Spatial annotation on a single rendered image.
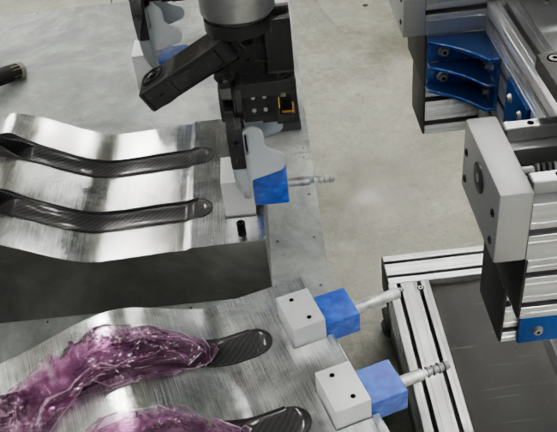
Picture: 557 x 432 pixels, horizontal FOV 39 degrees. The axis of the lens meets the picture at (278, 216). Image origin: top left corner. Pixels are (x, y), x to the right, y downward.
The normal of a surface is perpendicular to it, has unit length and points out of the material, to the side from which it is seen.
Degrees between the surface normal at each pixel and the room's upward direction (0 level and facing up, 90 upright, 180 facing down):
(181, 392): 28
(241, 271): 90
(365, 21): 0
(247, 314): 0
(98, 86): 0
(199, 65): 88
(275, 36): 90
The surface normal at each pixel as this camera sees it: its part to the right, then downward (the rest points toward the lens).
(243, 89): 0.05, 0.65
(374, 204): -0.10, -0.76
